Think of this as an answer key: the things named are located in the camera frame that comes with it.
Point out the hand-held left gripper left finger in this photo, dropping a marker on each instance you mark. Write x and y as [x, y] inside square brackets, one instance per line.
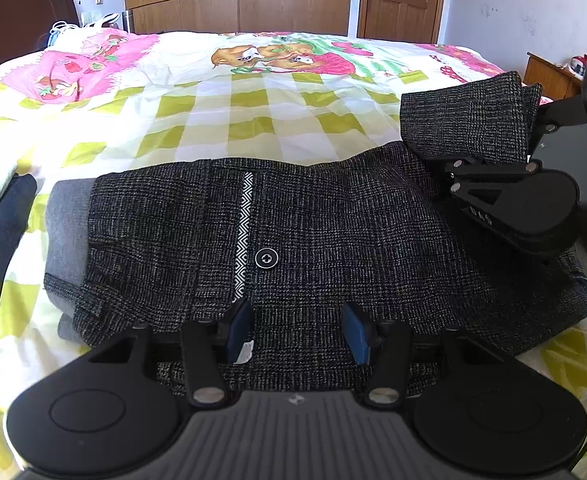
[237, 332]

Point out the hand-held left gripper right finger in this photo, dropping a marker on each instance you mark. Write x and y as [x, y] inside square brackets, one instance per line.
[356, 332]

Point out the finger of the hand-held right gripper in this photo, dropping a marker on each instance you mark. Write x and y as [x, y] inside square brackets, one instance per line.
[566, 112]
[473, 175]

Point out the dark grey plaid pants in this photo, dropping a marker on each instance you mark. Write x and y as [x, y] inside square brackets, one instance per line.
[323, 240]

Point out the wooden nightstand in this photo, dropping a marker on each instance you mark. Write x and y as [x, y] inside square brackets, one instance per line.
[551, 77]

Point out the red and white item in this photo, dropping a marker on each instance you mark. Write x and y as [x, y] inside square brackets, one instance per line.
[578, 65]

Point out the wooden door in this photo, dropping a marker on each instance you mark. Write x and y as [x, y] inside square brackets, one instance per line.
[403, 5]

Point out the grey folded garment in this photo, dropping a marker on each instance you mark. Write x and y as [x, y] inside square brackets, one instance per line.
[65, 230]

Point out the bed with cartoon duvet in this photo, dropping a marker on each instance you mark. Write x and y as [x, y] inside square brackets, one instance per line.
[223, 110]

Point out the dark blue folded garment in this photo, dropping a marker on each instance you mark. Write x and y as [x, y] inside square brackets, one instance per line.
[0, 270]

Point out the white and blue cloth bundle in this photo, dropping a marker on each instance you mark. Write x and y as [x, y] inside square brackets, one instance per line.
[62, 31]

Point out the dark wooden headboard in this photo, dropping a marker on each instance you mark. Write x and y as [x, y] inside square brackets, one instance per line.
[13, 20]

